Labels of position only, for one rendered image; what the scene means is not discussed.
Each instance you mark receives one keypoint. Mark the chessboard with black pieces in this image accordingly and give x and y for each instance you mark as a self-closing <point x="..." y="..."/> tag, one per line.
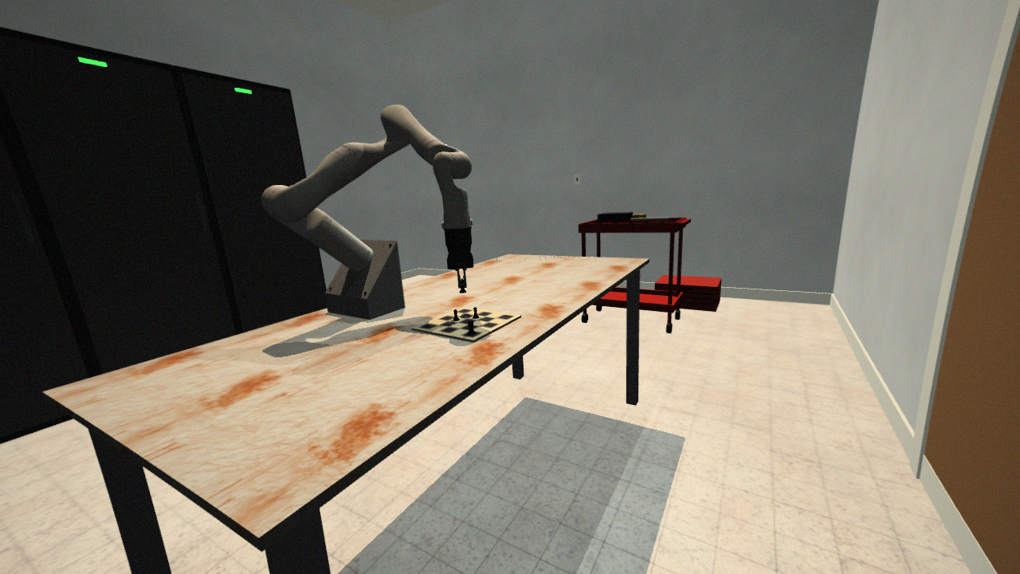
<point x="487" y="323"/>

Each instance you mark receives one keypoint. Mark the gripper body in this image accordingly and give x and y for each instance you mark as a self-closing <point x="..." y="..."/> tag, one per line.
<point x="458" y="238"/>

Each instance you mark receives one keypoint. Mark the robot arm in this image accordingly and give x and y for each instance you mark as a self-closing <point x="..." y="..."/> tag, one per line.
<point x="297" y="205"/>

